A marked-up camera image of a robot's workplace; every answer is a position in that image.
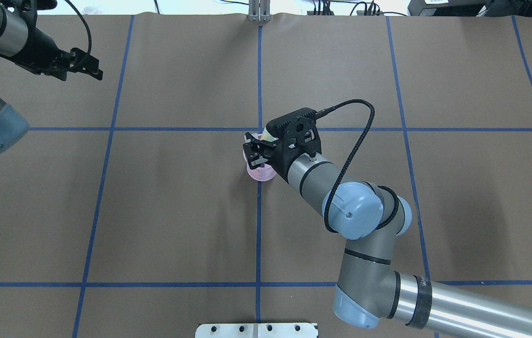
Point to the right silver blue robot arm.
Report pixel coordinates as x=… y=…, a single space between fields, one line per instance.
x=370 y=217

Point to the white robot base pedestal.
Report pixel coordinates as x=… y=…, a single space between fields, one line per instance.
x=257 y=330

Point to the pink mesh pen holder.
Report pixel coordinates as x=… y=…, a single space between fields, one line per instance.
x=263 y=173

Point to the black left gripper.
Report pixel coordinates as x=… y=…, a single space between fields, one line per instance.
x=41 y=56

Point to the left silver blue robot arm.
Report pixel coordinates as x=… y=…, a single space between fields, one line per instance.
x=18 y=20

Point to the yellow highlighter pen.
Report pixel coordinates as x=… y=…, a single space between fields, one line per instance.
x=266 y=136

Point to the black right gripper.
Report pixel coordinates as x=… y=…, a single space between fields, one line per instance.
x=280 y=162

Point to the aluminium frame post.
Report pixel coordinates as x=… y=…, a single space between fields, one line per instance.
x=259 y=11

